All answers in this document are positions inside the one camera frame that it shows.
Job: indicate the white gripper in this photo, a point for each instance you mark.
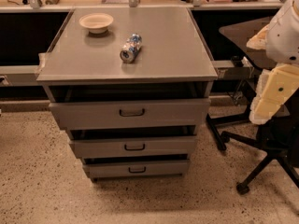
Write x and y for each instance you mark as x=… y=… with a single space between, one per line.
x=284 y=36

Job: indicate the grey bottom drawer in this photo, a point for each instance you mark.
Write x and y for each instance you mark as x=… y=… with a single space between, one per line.
x=144 y=168

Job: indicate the grey drawer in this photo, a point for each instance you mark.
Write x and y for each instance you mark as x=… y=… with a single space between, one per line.
x=129 y=114
x=144 y=168
x=133 y=147

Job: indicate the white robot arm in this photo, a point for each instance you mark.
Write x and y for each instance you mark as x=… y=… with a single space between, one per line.
x=280 y=39

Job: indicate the grey top drawer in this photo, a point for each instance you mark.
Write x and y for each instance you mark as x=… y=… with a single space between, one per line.
x=129 y=114

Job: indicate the grey middle drawer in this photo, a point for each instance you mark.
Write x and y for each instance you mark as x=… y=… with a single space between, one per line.
x=133 y=147

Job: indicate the grey drawer cabinet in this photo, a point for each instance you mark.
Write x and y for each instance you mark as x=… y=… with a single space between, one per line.
x=172 y=64

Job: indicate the black office chair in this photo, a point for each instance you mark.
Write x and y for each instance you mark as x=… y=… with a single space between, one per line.
x=278 y=138

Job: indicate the blue silver soda can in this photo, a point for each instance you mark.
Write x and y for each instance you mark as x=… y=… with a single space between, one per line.
x=131 y=48

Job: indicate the white paper bowl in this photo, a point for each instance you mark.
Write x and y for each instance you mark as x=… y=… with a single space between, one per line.
x=96 y=23

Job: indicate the long workbench shelf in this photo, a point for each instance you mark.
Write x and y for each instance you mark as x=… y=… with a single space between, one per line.
x=27 y=31

